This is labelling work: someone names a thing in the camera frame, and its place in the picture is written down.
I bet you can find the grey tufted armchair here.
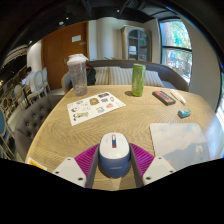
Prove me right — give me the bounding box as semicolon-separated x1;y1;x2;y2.
13;94;64;162

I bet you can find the black-framed side window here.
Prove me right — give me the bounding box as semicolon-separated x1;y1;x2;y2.
214;71;224;129

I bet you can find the white sticker sheet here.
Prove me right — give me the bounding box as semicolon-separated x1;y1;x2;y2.
66;91;127;127

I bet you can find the striped cushion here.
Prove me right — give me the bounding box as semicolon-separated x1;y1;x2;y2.
94;66;111;86
143;69;165;88
108;66;134;86

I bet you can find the yellow and white card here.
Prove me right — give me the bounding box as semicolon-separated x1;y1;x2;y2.
26;156;48;172

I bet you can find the black box with red print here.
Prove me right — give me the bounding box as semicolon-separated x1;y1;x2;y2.
152;90;177;107

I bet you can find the group of white chairs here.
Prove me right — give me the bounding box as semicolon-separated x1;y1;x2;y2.
13;67;52;105

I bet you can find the brown wooden door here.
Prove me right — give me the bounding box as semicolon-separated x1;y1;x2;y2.
41;21;89;91

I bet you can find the green drink can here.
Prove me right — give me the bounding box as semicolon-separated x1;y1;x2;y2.
131;63;147;98

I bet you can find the person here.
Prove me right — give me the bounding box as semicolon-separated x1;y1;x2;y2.
20;66;36;87

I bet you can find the grey glass-door cabinet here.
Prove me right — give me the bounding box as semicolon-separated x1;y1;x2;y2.
120;25;153;63

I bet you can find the sky print mouse pad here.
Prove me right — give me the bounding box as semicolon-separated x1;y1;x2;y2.
149;122;212;172

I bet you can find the brown curved sofa bench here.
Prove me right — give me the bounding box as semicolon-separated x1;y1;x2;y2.
60;59;190;94

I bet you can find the white and blue computer mouse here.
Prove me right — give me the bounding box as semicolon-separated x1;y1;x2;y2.
98;132;132;179

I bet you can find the black backpack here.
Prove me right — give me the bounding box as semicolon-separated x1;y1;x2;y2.
85;64;98;86

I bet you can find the small teal pack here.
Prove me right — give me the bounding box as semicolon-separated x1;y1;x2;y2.
177;108;193;119

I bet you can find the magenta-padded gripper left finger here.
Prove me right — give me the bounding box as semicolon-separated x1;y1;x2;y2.
52;143;101;190

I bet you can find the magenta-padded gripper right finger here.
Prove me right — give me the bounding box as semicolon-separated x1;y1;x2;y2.
129;143;177;188

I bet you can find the clear shaker bottle white lid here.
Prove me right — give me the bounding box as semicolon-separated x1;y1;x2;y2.
66;53;90;97

